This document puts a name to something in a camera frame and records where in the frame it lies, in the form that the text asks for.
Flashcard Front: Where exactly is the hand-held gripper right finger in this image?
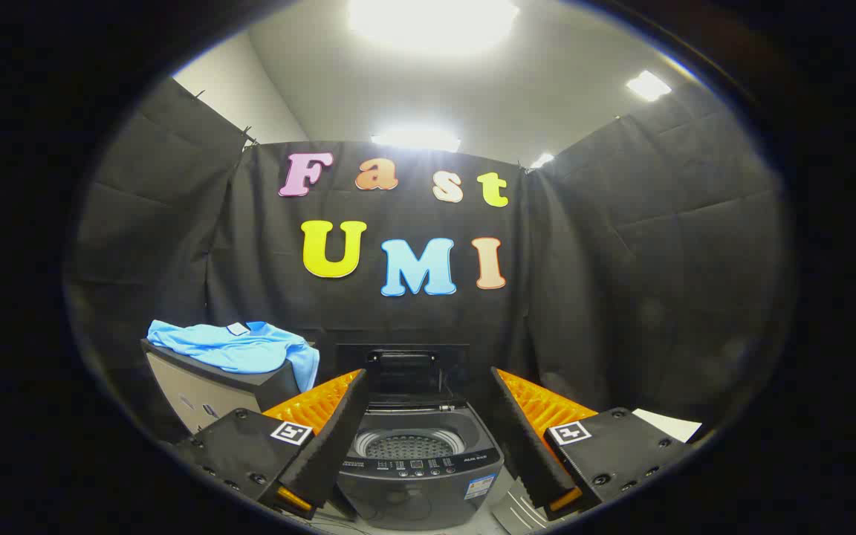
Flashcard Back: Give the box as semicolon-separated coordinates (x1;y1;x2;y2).
489;366;696;521

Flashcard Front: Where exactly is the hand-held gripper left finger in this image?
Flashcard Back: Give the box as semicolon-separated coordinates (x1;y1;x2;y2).
175;368;369;521

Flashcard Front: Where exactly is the dark grey washing machine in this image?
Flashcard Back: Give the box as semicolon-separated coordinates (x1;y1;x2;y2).
335;400;505;531

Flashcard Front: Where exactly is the light blue polo shirt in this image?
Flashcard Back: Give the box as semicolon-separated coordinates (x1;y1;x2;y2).
147;320;320;392

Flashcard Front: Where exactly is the grey ribbed panel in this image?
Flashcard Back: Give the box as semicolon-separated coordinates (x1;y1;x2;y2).
490;479;554;534

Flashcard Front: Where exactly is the grey cabinet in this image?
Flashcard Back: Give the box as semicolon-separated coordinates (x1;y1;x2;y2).
141;338;317;437

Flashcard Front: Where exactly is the black backdrop cloth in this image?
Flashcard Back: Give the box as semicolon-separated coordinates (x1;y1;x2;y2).
64;74;793;447

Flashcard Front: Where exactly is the long ceiling light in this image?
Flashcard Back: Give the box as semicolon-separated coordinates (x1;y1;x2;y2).
370;128;462;152

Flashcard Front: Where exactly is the square ceiling light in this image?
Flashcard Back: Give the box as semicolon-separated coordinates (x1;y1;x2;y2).
626;70;672;103

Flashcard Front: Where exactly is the large ceiling light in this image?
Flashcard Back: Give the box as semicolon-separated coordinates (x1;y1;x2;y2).
346;0;519;54

